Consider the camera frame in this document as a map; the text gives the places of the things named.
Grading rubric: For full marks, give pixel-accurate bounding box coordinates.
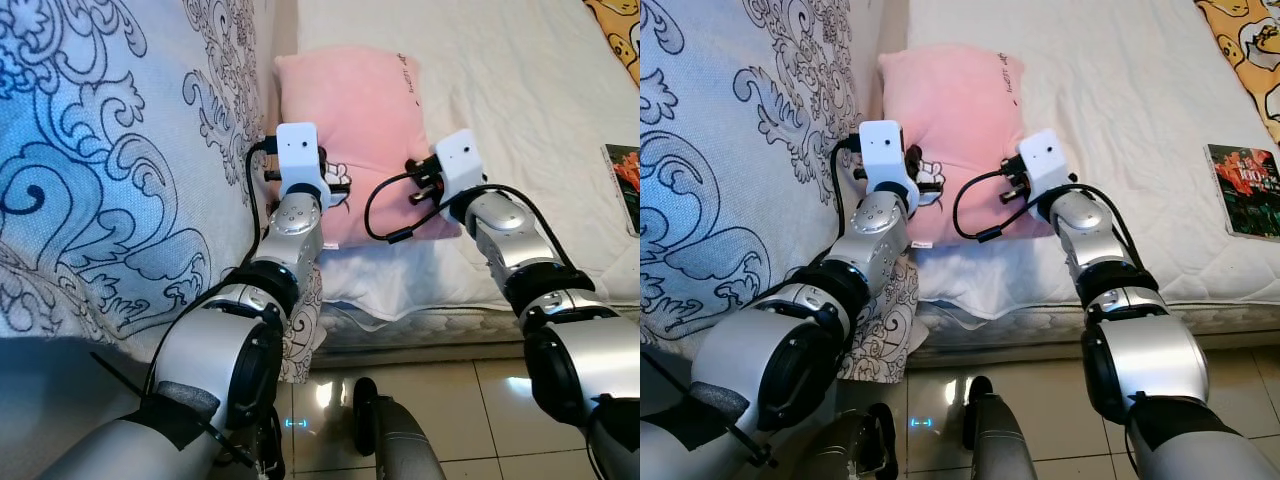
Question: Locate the pink pillow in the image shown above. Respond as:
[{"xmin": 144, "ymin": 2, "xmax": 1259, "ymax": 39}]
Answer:
[
  {"xmin": 878, "ymin": 42, "xmax": 1061, "ymax": 249},
  {"xmin": 275, "ymin": 45, "xmax": 461, "ymax": 251}
]

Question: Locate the yellow egg cartoon print blanket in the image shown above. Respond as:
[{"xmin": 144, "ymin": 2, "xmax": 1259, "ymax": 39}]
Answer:
[
  {"xmin": 583, "ymin": 0, "xmax": 641, "ymax": 86},
  {"xmin": 1193, "ymin": 0, "xmax": 1280, "ymax": 146}
]

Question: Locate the white quilted mattress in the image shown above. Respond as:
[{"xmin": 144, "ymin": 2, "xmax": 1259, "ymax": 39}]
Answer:
[
  {"xmin": 870, "ymin": 0, "xmax": 1280, "ymax": 346},
  {"xmin": 268, "ymin": 0, "xmax": 641, "ymax": 351}
]

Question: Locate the dark green red book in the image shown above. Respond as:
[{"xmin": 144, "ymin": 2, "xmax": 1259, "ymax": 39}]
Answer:
[
  {"xmin": 1205, "ymin": 143, "xmax": 1280, "ymax": 241},
  {"xmin": 603, "ymin": 145, "xmax": 641, "ymax": 236}
]

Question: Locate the white quilt blue swirl pattern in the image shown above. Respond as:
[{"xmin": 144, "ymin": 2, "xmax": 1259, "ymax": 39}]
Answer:
[
  {"xmin": 0, "ymin": 0, "xmax": 326, "ymax": 386},
  {"xmin": 640, "ymin": 0, "xmax": 921, "ymax": 386}
]

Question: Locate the grey right robot leg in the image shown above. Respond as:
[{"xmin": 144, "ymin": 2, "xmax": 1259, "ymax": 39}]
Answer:
[
  {"xmin": 962, "ymin": 378, "xmax": 1041, "ymax": 480},
  {"xmin": 350, "ymin": 378, "xmax": 446, "ymax": 480}
]

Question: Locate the grey robot leg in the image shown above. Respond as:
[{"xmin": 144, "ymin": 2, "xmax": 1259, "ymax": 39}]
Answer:
[
  {"xmin": 800, "ymin": 405, "xmax": 906, "ymax": 480},
  {"xmin": 350, "ymin": 378, "xmax": 446, "ymax": 480},
  {"xmin": 235, "ymin": 405, "xmax": 291, "ymax": 480},
  {"xmin": 962, "ymin": 378, "xmax": 1041, "ymax": 480}
]

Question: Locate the grey left robot leg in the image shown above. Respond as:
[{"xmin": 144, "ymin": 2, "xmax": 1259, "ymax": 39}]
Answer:
[
  {"xmin": 800, "ymin": 405, "xmax": 906, "ymax": 480},
  {"xmin": 235, "ymin": 405, "xmax": 291, "ymax": 480}
]

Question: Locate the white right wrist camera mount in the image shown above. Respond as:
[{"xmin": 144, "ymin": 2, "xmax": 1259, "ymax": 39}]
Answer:
[
  {"xmin": 435, "ymin": 128, "xmax": 488, "ymax": 201},
  {"xmin": 1017, "ymin": 128, "xmax": 1071, "ymax": 201}
]

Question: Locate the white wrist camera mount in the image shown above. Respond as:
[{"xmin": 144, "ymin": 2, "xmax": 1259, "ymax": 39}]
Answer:
[
  {"xmin": 275, "ymin": 122, "xmax": 331, "ymax": 206},
  {"xmin": 858, "ymin": 120, "xmax": 919, "ymax": 209},
  {"xmin": 1017, "ymin": 128, "xmax": 1071, "ymax": 201},
  {"xmin": 435, "ymin": 128, "xmax": 488, "ymax": 201}
]

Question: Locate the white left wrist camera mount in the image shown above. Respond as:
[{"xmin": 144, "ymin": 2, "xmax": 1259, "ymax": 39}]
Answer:
[
  {"xmin": 275, "ymin": 122, "xmax": 331, "ymax": 206},
  {"xmin": 858, "ymin": 120, "xmax": 919, "ymax": 209}
]

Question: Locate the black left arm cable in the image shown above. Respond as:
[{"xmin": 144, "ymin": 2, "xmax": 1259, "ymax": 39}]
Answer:
[
  {"xmin": 830, "ymin": 135, "xmax": 867, "ymax": 269},
  {"xmin": 245, "ymin": 138, "xmax": 283, "ymax": 269}
]

